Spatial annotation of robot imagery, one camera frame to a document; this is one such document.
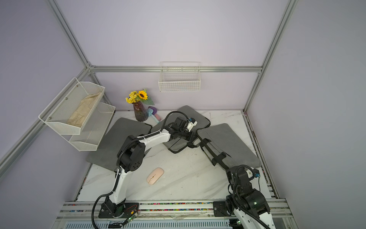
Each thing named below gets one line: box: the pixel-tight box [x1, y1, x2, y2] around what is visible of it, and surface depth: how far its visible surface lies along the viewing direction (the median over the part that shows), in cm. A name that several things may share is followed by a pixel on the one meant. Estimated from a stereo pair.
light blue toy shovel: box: [146, 107, 161, 124], surface depth 117 cm
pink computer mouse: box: [146, 167, 165, 186], surface depth 85 cm
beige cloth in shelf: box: [66, 91, 102, 128], surface depth 81 cm
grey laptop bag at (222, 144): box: [196, 123, 263, 170], surface depth 90 cm
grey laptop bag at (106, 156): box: [86, 117, 152, 173], surface depth 104 cm
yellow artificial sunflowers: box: [125, 88, 155, 106], surface depth 100 cm
